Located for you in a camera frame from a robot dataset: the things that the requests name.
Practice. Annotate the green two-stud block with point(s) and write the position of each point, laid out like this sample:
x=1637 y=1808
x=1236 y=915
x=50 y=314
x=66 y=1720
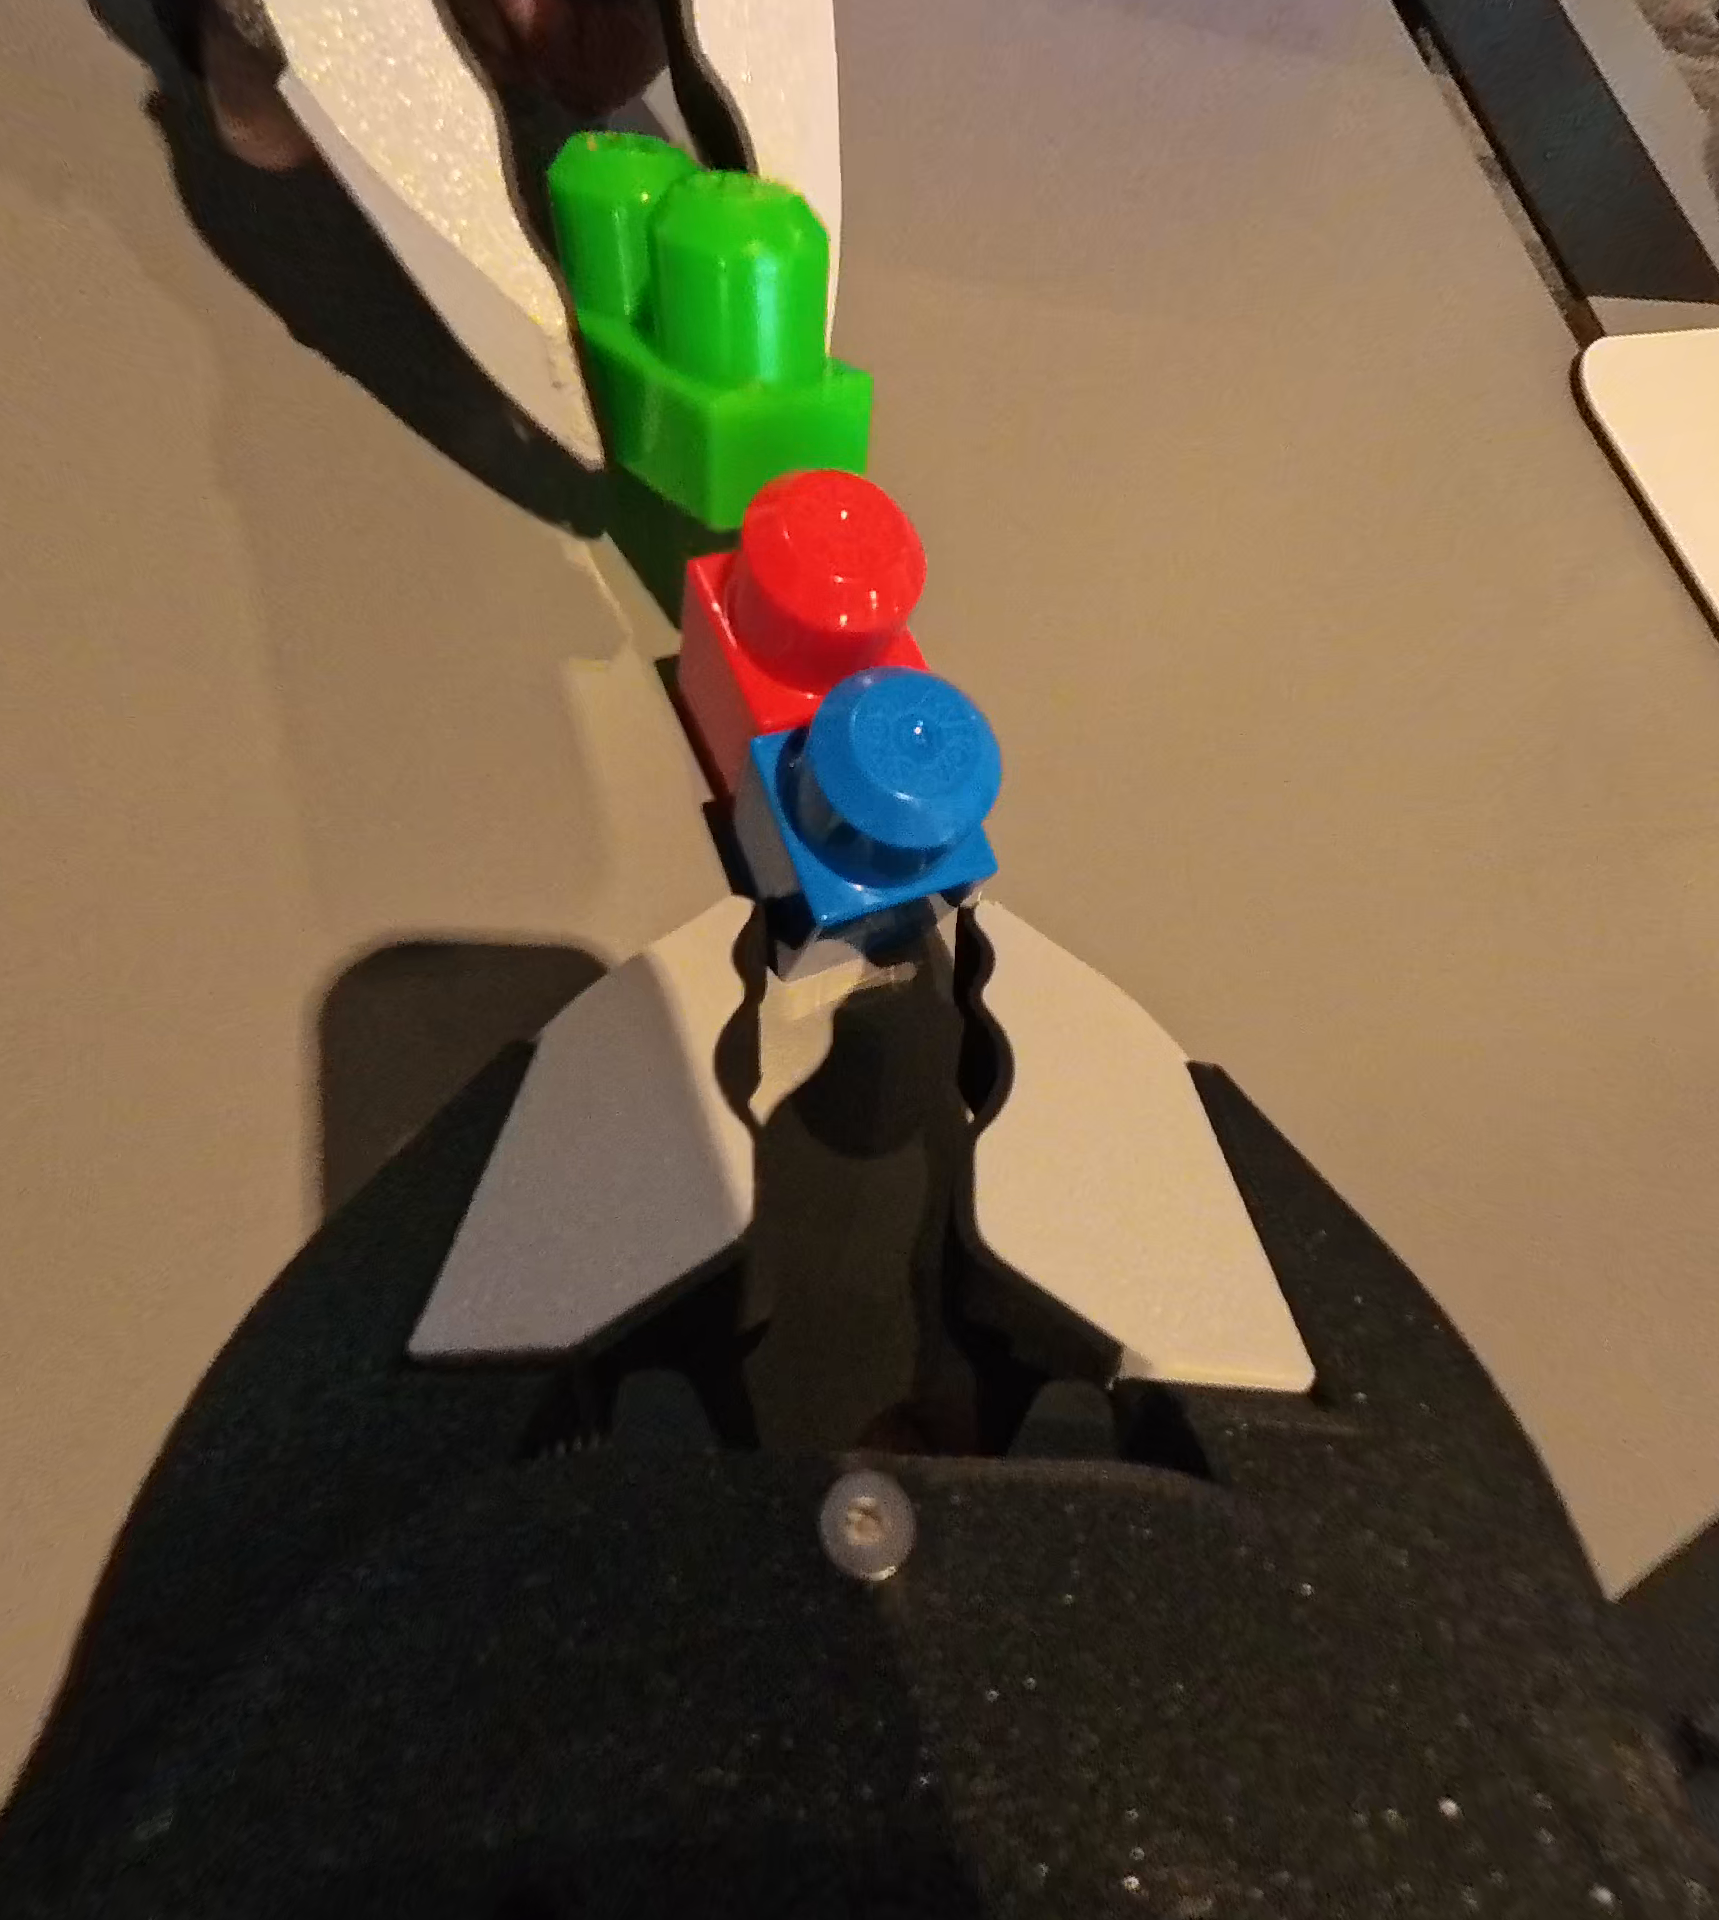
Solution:
x=740 y=436

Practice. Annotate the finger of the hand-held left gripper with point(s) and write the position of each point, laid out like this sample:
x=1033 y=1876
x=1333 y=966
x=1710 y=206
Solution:
x=792 y=89
x=424 y=180

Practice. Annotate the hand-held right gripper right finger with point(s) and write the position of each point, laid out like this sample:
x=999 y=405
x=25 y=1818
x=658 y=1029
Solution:
x=1129 y=1200

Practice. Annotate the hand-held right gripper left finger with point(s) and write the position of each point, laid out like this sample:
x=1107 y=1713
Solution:
x=575 y=1186

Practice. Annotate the blue block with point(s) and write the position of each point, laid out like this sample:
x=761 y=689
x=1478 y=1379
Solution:
x=859 y=869

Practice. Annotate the white stand base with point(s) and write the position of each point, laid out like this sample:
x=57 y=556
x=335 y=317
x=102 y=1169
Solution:
x=1698 y=466

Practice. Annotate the red one-stud block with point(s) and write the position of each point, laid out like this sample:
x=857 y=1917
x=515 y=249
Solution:
x=722 y=676

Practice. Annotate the person's left hand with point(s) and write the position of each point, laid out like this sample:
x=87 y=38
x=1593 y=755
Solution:
x=560 y=54

